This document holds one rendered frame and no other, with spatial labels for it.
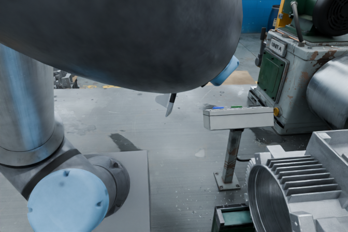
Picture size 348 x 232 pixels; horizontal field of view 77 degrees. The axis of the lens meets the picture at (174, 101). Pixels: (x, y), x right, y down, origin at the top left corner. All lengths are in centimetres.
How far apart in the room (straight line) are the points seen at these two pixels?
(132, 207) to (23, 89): 45
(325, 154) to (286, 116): 54
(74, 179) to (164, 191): 37
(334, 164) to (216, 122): 26
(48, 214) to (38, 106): 19
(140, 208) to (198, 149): 34
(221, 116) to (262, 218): 23
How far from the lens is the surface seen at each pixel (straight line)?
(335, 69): 83
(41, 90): 29
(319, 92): 83
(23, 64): 24
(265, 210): 55
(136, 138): 91
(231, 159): 68
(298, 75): 89
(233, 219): 55
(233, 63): 46
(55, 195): 43
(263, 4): 631
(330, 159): 43
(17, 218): 80
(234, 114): 57
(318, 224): 41
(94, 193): 41
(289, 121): 98
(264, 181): 53
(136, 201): 63
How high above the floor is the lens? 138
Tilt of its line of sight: 31 degrees down
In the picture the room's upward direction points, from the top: straight up
